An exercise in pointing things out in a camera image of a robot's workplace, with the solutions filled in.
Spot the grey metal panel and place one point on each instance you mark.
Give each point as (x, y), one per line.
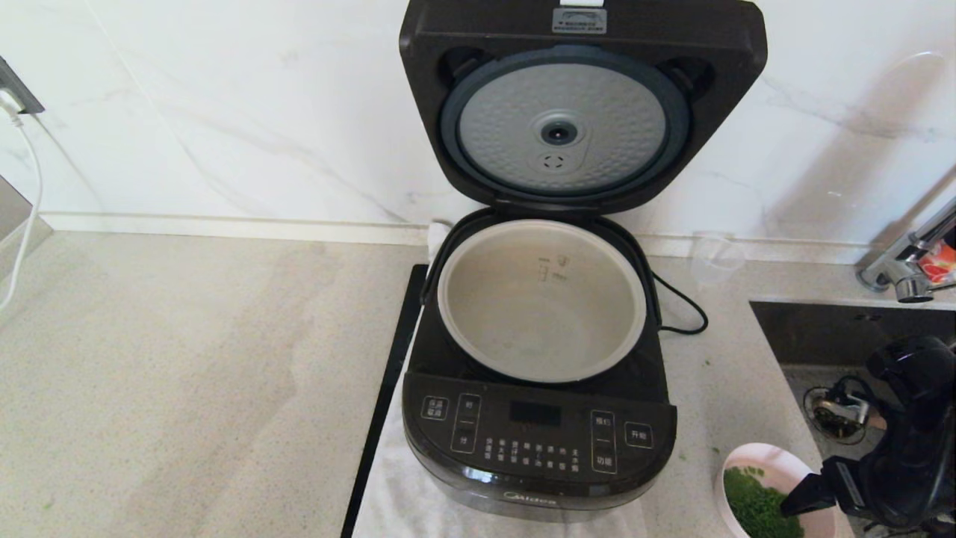
(11, 217)

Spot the steel sink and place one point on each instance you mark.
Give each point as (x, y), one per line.
(821, 336)

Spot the white towel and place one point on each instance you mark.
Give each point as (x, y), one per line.
(396, 493)

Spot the black rice cooker lid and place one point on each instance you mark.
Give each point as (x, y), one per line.
(582, 31)

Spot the pink bowl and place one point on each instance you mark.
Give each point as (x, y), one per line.
(769, 459)

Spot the chrome faucet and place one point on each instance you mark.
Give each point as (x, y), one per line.
(892, 267)

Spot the white inner pot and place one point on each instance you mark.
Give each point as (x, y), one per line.
(538, 321)

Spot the metal sink drain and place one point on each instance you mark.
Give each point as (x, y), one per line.
(833, 422)

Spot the clear measuring cup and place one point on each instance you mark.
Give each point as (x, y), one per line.
(717, 258)

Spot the chopped green vegetables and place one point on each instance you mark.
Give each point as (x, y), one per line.
(754, 508)

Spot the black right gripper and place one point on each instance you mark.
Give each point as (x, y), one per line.
(851, 486)

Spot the black rice cooker body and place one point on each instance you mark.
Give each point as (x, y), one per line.
(538, 442)

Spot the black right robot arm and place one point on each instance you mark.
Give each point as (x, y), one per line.
(919, 448)

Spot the dark wall socket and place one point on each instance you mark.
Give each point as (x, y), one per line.
(16, 88)

